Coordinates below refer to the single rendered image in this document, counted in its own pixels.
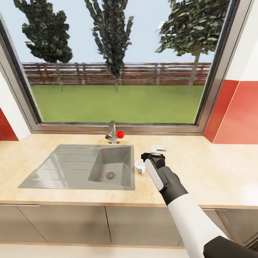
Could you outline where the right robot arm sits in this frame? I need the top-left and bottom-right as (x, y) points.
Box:
(141, 145), (258, 258)

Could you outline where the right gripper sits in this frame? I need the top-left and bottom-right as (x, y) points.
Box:
(141, 153), (151, 162)

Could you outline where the coffee cup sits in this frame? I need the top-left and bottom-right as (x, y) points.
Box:
(135, 160), (146, 175)

